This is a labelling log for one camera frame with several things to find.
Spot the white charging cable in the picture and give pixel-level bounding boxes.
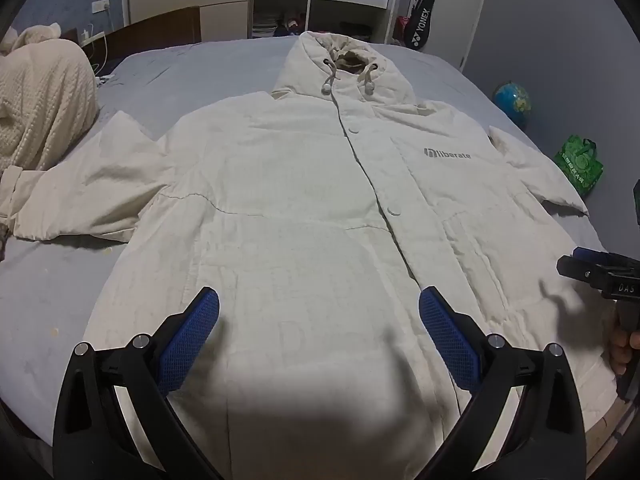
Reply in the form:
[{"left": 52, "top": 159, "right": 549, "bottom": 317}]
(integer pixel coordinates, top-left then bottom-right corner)
[{"left": 80, "top": 24, "right": 117, "bottom": 86}]

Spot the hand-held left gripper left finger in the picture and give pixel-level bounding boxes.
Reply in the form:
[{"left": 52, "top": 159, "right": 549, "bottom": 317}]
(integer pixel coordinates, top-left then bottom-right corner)
[{"left": 52, "top": 286, "right": 223, "bottom": 480}]

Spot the cream knitted blanket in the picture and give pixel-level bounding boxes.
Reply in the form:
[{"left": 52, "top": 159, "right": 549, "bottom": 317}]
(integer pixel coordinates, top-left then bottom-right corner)
[{"left": 0, "top": 24, "right": 99, "bottom": 173}]

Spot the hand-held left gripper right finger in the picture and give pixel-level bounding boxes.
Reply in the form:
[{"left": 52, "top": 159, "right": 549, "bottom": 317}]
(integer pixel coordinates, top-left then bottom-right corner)
[{"left": 419, "top": 286, "right": 587, "bottom": 480}]

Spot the red bag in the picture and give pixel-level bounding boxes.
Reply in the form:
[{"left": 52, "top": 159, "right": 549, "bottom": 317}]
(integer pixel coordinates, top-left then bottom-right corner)
[{"left": 394, "top": 16, "right": 414, "bottom": 47}]

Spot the white door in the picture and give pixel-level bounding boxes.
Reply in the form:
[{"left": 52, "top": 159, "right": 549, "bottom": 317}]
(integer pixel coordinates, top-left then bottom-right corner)
[{"left": 440, "top": 0, "right": 493, "bottom": 73}]

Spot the cream hooded jacket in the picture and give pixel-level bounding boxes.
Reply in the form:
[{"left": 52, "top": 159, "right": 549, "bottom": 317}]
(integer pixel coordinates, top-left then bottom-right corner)
[{"left": 0, "top": 31, "right": 618, "bottom": 480}]

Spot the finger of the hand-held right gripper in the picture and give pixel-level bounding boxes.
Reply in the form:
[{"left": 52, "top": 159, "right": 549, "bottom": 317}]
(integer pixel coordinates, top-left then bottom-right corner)
[
  {"left": 556, "top": 255, "right": 606, "bottom": 288},
  {"left": 572, "top": 246, "right": 613, "bottom": 265}
]

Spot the black racket bag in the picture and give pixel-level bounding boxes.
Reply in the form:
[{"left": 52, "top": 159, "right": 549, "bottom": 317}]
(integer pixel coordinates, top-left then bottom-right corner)
[{"left": 402, "top": 0, "right": 443, "bottom": 51}]

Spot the green shopping bag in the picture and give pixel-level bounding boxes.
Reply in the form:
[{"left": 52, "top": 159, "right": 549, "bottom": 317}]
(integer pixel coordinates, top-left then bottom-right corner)
[{"left": 555, "top": 135, "right": 604, "bottom": 197}]

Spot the person's right hand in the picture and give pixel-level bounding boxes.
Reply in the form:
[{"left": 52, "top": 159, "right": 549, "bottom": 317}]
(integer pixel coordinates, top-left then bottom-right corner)
[{"left": 607, "top": 310, "right": 640, "bottom": 377}]

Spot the bed with grey-blue sheet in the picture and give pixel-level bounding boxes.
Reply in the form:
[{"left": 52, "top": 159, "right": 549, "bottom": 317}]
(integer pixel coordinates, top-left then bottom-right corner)
[{"left": 0, "top": 35, "right": 626, "bottom": 480}]

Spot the dark wooden headboard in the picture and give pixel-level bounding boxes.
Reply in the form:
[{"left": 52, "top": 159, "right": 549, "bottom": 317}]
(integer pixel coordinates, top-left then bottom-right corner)
[{"left": 60, "top": 6, "right": 202, "bottom": 76}]

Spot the blue globe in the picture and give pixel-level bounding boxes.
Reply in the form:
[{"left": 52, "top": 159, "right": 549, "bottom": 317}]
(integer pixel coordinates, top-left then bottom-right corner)
[{"left": 492, "top": 81, "right": 532, "bottom": 131}]

